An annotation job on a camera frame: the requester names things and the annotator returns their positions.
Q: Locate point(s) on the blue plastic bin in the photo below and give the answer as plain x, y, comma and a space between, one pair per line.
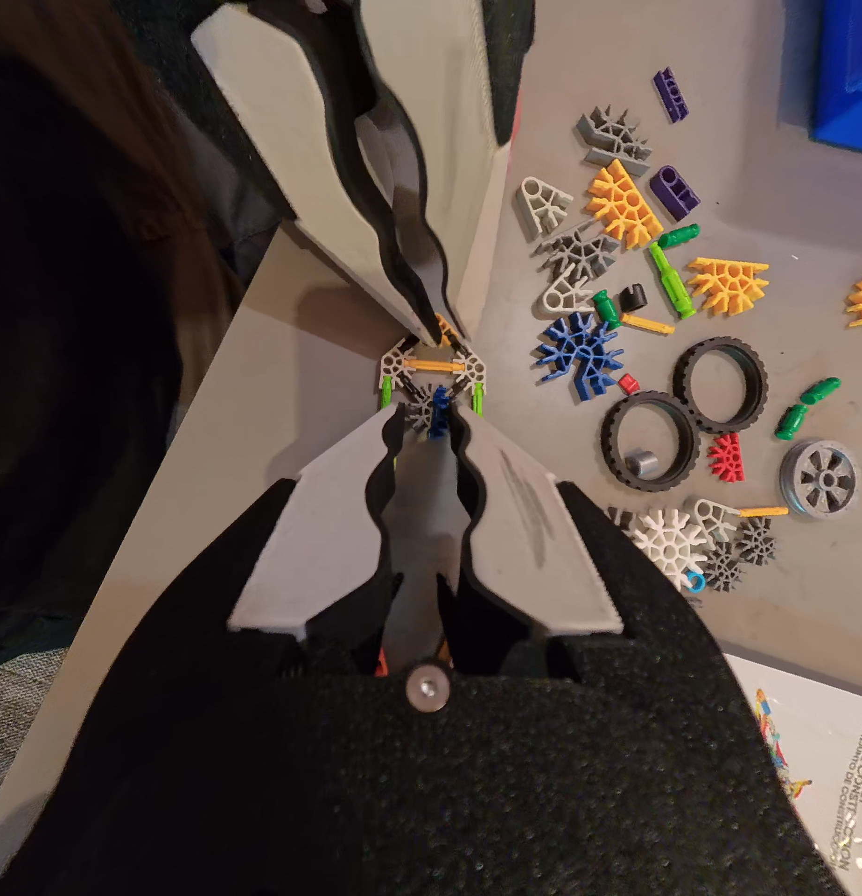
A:
851, 70

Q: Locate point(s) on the interlocked blue grey snowflake connectors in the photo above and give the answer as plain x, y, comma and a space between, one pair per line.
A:
438, 413

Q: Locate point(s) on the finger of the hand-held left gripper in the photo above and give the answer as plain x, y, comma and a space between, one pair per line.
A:
277, 105
445, 84

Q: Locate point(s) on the small black clip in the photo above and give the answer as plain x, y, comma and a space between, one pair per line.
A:
634, 297

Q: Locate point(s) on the black rubber tire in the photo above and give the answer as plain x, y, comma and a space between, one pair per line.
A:
681, 385
609, 441

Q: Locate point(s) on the short dark green rod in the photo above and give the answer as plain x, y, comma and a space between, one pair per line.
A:
791, 422
821, 390
607, 309
679, 236

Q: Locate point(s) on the light grey connector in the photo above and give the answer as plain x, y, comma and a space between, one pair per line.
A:
539, 206
711, 516
564, 297

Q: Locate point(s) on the yellow grey connector rod assembly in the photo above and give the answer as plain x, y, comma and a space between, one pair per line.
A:
434, 365

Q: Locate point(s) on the small red clip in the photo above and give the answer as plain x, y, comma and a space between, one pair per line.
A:
629, 383

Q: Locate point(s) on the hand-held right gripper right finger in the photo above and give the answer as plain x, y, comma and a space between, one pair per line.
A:
536, 553

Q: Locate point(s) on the short yellow rod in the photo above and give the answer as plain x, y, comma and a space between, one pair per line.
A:
763, 512
648, 324

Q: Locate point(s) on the small grey spacer cylinder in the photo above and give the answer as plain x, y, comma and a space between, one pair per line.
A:
641, 463

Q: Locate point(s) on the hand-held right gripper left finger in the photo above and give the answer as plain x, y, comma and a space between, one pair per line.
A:
312, 553

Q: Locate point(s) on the instruction booklet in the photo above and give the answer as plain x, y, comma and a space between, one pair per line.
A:
823, 735

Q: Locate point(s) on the large blue connector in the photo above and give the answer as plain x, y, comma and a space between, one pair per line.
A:
581, 353

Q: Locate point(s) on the purple connector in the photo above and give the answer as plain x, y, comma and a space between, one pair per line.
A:
670, 94
674, 192

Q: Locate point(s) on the grey wheel hub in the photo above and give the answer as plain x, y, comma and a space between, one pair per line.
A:
819, 479

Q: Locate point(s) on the yellow fan connector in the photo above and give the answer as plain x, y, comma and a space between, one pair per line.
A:
623, 203
728, 283

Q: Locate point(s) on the small dark grey snowflake connector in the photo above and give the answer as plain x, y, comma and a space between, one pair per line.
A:
723, 567
756, 541

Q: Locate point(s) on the light green rod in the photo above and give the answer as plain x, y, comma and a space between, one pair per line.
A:
672, 280

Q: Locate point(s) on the orange connector piece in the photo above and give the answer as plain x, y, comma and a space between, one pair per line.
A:
380, 661

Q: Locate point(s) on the grey stacked connector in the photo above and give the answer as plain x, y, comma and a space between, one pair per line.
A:
613, 143

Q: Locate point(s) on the red fan connector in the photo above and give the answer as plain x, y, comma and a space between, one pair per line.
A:
727, 458

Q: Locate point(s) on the white snowflake connector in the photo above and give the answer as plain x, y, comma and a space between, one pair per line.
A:
670, 547

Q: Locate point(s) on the person's black garment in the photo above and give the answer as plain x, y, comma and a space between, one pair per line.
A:
53, 420

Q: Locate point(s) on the green rod with lime clip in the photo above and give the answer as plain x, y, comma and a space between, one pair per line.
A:
478, 399
386, 393

